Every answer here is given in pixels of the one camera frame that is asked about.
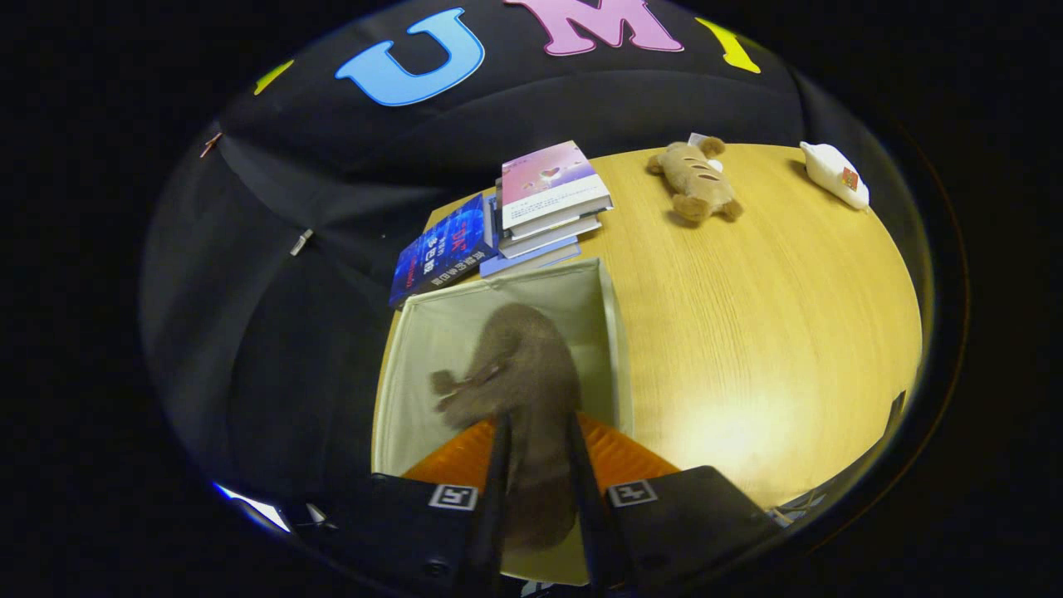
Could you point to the red cloth clip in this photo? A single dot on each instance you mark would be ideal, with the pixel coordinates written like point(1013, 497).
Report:
point(210, 145)

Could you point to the white book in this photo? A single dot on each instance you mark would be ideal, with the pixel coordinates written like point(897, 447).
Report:
point(548, 237)

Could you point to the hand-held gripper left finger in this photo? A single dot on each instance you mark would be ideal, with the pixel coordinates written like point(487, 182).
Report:
point(497, 515)

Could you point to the silver cloth clip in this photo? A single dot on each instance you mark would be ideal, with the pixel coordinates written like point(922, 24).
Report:
point(301, 242)

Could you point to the brown bread plush toy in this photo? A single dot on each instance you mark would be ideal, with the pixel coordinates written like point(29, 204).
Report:
point(698, 183)

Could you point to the white plush toy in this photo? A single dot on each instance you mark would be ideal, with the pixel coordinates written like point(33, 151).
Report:
point(835, 174)

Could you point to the lit display screen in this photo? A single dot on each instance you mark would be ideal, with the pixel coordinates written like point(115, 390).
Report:
point(253, 503)

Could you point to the brown fuzzy slipper shoe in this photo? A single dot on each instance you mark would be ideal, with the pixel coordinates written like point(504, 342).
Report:
point(523, 365)

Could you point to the pale blue book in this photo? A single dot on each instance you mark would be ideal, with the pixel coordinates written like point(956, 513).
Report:
point(527, 259)

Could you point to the green fabric storage box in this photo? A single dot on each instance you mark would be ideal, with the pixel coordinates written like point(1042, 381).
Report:
point(415, 382)

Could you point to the dark blue book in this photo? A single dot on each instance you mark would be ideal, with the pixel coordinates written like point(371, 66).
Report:
point(440, 249)

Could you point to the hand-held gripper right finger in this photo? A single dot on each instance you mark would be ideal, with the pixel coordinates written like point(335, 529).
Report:
point(585, 515)

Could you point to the pink cover book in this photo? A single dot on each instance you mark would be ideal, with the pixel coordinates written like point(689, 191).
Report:
point(548, 178)

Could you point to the black backdrop cloth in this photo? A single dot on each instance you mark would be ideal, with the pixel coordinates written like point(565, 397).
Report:
point(291, 332)

